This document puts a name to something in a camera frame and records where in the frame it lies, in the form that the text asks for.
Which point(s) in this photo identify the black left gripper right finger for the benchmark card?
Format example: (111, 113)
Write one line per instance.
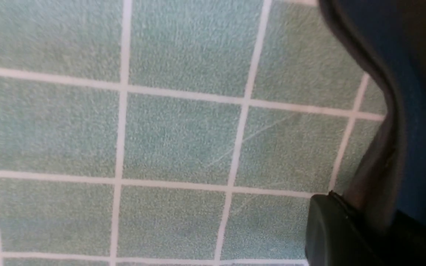
(405, 242)

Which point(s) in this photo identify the dark gray long-sleeve top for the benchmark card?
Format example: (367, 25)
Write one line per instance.
(387, 38)

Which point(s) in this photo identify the green checkered table mat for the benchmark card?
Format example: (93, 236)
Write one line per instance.
(172, 132)

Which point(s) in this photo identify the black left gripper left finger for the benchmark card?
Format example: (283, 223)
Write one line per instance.
(334, 235)

